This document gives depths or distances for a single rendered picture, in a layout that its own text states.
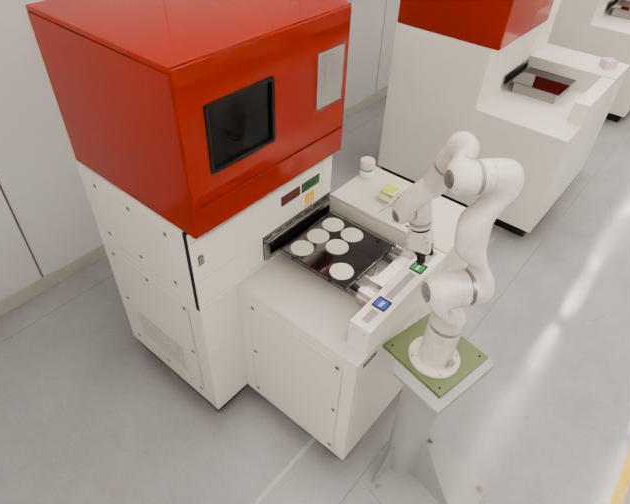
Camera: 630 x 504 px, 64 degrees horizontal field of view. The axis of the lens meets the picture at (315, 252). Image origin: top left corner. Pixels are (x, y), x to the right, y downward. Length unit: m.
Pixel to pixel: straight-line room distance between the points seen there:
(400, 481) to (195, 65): 1.98
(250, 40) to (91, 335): 2.11
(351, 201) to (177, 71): 1.16
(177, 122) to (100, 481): 1.77
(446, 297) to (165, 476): 1.62
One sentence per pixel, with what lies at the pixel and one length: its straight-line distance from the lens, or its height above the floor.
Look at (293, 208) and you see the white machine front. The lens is 2.20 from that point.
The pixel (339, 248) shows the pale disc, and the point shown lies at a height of 0.90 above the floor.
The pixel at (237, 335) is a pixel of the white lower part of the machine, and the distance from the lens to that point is 2.37.
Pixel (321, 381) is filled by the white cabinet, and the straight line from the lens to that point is 2.13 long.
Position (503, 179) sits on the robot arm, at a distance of 1.48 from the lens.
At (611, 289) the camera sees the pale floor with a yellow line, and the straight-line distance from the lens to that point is 3.87.
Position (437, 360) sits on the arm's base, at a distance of 1.87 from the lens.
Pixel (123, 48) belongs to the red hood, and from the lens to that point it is 1.60.
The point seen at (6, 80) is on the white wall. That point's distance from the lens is 2.98.
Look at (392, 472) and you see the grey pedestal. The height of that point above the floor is 0.02.
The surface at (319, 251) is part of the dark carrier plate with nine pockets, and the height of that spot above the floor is 0.90.
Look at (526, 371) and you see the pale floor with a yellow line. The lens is 3.14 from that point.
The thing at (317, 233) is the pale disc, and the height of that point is 0.90.
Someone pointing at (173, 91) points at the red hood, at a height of 1.75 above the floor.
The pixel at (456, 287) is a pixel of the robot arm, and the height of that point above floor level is 1.24.
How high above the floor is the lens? 2.36
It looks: 42 degrees down
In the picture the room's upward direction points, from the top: 3 degrees clockwise
